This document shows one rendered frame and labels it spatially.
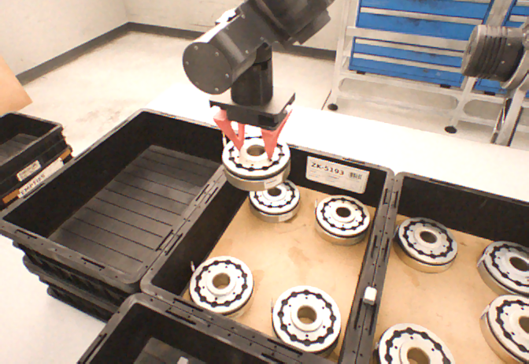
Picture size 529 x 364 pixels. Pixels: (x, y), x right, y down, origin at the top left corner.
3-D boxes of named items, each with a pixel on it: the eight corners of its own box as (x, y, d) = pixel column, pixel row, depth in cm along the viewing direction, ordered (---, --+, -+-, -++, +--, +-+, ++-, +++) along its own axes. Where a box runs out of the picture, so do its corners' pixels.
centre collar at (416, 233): (413, 224, 65) (415, 222, 65) (442, 232, 64) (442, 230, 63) (412, 245, 62) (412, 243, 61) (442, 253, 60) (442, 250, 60)
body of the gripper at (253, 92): (278, 127, 44) (277, 72, 39) (208, 111, 47) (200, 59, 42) (296, 102, 48) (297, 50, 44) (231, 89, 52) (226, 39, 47)
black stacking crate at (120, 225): (152, 146, 92) (142, 109, 85) (253, 175, 84) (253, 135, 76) (20, 264, 64) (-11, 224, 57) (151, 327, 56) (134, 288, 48)
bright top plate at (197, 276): (212, 250, 62) (212, 247, 61) (263, 272, 58) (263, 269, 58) (177, 297, 55) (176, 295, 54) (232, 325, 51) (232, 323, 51)
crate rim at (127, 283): (144, 114, 86) (142, 105, 85) (254, 142, 78) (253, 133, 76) (-7, 232, 58) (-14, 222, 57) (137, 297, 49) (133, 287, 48)
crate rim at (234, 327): (254, 142, 78) (253, 133, 76) (393, 178, 69) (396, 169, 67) (138, 297, 49) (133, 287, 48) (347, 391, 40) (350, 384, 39)
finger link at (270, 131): (275, 175, 49) (274, 118, 43) (231, 162, 52) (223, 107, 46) (293, 146, 54) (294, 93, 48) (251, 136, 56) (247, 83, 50)
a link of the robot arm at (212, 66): (336, 13, 38) (285, -56, 35) (303, 55, 30) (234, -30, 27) (264, 71, 46) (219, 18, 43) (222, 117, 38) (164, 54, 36)
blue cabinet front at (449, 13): (348, 68, 243) (362, -21, 207) (460, 86, 223) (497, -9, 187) (347, 69, 241) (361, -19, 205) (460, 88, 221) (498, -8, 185)
